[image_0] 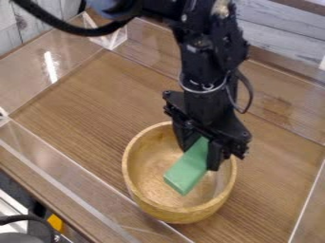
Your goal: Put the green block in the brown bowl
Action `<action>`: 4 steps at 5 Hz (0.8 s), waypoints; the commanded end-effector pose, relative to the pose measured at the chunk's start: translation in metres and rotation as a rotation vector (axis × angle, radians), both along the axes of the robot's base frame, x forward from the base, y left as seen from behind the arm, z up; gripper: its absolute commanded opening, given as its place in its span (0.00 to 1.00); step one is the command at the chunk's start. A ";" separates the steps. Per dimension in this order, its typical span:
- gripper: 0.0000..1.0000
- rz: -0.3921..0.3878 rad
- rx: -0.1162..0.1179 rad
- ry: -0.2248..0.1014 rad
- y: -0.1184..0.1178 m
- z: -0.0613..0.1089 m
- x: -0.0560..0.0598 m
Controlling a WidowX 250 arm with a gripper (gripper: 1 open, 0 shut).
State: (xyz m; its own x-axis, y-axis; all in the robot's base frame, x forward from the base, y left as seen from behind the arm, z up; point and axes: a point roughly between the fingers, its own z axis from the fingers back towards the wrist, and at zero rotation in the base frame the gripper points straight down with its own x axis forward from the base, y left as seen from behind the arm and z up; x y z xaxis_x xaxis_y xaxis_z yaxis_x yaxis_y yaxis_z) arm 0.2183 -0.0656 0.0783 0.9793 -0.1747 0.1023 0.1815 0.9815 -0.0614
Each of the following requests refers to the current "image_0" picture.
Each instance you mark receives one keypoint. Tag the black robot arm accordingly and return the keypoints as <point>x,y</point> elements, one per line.
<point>212,50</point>

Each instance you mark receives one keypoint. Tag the black device with yellow label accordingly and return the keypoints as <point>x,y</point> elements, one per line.
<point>38,230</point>

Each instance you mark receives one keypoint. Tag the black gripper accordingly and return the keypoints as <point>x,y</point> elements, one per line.
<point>203,113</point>

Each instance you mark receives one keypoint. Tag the brown wooden bowl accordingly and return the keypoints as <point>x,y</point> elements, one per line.
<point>149,154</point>

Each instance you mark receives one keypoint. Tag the green rectangular block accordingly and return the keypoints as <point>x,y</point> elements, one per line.
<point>187,170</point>

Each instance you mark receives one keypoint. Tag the clear acrylic corner bracket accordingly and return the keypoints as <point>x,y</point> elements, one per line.
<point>109,41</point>

